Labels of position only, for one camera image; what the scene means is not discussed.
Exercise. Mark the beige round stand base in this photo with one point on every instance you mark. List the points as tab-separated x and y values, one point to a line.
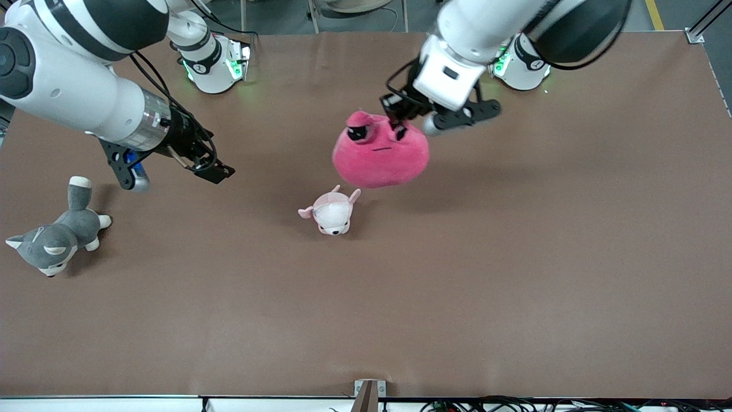
354	6

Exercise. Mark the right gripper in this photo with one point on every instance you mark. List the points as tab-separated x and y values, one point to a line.
184	135

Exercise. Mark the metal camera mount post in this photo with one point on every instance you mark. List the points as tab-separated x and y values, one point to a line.
366	400

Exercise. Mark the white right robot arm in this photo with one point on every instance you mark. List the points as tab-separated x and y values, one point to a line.
68	86

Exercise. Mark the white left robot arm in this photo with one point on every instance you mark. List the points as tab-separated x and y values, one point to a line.
474	23

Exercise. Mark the aluminium frame profile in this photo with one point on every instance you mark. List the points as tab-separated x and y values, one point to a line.
700	28

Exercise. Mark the small pale pink plush dog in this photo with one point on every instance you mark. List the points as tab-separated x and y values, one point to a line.
331	214

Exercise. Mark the white metal stand leg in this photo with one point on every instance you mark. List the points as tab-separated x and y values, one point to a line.
313	14
404	14

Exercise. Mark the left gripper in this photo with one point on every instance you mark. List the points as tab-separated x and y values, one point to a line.
407	107

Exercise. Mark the grey and white husky plush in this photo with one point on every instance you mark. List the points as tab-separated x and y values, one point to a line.
57	240

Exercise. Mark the hot pink round plush toy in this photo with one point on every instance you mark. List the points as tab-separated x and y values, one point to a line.
380	160

